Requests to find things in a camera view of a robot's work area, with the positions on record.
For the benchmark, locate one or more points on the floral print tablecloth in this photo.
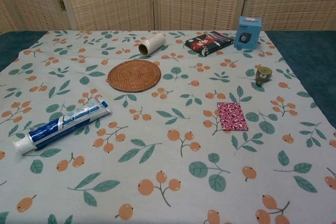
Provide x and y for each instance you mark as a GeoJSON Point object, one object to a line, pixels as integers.
{"type": "Point", "coordinates": [170, 98]}

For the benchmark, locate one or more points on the round woven rattan coaster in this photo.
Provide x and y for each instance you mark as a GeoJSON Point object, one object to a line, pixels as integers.
{"type": "Point", "coordinates": [134, 76]}

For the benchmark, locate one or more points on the white roll with cardboard core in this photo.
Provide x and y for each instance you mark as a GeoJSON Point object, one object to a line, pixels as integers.
{"type": "Point", "coordinates": [153, 42]}

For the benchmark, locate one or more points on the black red patterned flat box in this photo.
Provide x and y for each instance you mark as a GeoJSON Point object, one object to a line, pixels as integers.
{"type": "Point", "coordinates": [207, 43]}

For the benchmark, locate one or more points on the green correction tape dispenser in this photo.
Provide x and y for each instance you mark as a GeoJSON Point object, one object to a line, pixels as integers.
{"type": "Point", "coordinates": [263, 74]}

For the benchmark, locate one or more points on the light blue carton box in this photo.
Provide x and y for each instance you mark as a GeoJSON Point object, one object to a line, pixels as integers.
{"type": "Point", "coordinates": [248, 30]}

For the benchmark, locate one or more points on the blue white toothpaste tube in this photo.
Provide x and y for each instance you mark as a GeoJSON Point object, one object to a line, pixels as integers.
{"type": "Point", "coordinates": [63, 124]}

